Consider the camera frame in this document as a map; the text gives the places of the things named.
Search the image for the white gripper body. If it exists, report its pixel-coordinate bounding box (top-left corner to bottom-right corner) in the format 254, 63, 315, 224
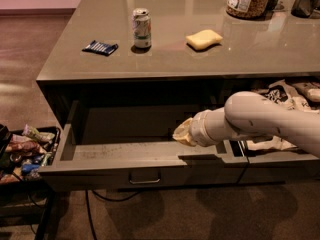
189, 108, 229, 147

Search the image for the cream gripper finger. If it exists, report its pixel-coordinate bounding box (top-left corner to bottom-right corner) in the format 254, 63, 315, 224
172, 118, 196, 147

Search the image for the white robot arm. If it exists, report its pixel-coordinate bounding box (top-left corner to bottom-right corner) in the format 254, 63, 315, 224
173, 91, 320, 157

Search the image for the grey drawer cabinet counter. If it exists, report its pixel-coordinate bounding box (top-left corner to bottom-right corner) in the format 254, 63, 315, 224
35, 0, 320, 192

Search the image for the yellow sponge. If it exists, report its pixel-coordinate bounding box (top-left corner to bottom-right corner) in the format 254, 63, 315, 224
185, 29, 223, 50

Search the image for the black white chip bag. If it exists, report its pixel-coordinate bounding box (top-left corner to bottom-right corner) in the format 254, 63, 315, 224
247, 80, 319, 151

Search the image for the blue striped snack packet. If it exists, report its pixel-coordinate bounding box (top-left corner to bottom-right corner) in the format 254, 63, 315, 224
82, 40, 118, 56

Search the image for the green white soda can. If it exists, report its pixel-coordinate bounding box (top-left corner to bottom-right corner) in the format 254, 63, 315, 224
132, 8, 151, 49

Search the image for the large jar of nuts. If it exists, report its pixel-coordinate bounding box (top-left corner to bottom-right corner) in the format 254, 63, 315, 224
226, 0, 268, 19

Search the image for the green snack bag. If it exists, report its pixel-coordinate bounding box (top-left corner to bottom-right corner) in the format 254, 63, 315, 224
22, 124, 55, 143

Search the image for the brown snack bag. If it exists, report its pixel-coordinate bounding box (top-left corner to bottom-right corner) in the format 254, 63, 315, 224
5, 141, 46, 154

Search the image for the dark metal kettle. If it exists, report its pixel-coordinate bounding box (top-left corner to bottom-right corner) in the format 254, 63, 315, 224
291, 0, 319, 18

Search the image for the black snack cart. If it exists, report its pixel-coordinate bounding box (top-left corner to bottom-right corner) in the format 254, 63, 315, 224
0, 126, 60, 240

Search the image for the black floor cable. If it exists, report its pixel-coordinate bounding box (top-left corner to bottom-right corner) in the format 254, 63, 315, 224
84, 189, 142, 240

